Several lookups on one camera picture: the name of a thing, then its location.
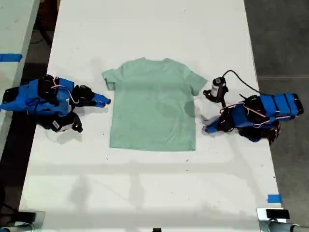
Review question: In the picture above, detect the pale green T-shirt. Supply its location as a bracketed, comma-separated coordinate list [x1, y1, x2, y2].
[101, 57, 209, 152]

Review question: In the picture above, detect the long blue tape strip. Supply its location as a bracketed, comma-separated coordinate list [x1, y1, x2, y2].
[0, 53, 24, 63]

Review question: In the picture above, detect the short blue tape strip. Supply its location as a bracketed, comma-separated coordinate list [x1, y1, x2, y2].
[267, 194, 283, 204]

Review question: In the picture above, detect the small white box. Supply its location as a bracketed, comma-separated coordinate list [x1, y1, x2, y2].
[256, 207, 291, 221]

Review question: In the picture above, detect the grey metal clamp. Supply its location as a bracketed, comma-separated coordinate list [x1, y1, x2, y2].
[0, 221, 45, 232]
[259, 219, 309, 232]

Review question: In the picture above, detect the red white servo wire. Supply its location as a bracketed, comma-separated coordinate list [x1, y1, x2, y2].
[53, 76, 80, 105]
[220, 101, 294, 129]

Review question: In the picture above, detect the black camera stalk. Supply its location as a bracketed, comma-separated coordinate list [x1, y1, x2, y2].
[71, 113, 84, 133]
[220, 93, 229, 110]

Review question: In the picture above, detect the black camera box white label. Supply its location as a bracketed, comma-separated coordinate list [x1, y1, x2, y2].
[202, 77, 229, 103]
[44, 113, 74, 133]

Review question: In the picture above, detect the black camera cable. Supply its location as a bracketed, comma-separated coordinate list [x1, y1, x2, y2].
[222, 70, 262, 95]

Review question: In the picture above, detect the black floor cable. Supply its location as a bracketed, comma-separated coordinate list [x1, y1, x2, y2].
[30, 13, 58, 46]

